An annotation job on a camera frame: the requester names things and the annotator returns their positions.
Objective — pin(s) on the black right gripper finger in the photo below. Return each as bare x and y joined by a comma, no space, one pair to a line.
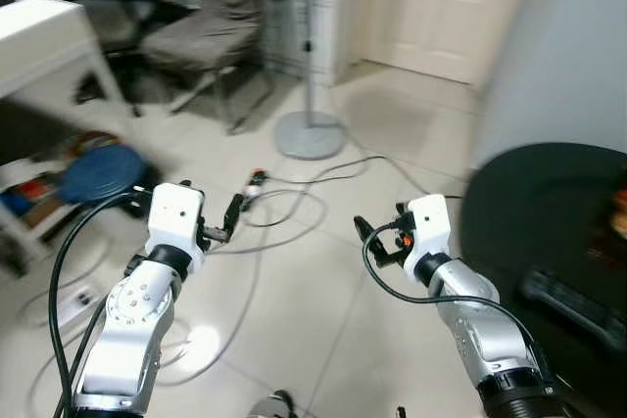
401,210
366,229

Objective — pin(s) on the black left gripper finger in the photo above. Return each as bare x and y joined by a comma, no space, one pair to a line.
234,214

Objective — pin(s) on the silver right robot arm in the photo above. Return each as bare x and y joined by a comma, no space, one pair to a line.
485,340

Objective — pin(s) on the black and red plug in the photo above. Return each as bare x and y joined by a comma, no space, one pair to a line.
255,185

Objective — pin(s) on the grey standing fan base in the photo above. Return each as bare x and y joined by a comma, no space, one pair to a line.
309,134

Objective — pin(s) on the blue round cushion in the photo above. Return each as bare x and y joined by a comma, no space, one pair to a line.
103,171

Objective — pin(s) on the black round table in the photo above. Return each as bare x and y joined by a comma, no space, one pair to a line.
549,222

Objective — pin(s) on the white power strip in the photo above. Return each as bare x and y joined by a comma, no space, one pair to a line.
78,305

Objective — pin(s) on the black remote control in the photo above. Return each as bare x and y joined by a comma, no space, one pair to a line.
573,305

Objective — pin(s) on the grey covered chair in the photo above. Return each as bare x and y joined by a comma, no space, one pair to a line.
211,26

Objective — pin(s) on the white low shelf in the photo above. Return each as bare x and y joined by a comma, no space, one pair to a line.
20,232

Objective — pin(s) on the cream panel door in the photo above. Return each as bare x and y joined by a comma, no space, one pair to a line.
441,7

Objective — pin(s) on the small white table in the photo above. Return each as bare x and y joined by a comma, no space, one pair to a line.
39,36

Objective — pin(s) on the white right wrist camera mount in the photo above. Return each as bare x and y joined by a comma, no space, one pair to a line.
429,227

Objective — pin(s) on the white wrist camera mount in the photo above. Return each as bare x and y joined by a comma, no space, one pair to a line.
429,227
174,214

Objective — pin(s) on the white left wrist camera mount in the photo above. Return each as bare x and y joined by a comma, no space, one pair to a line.
174,214

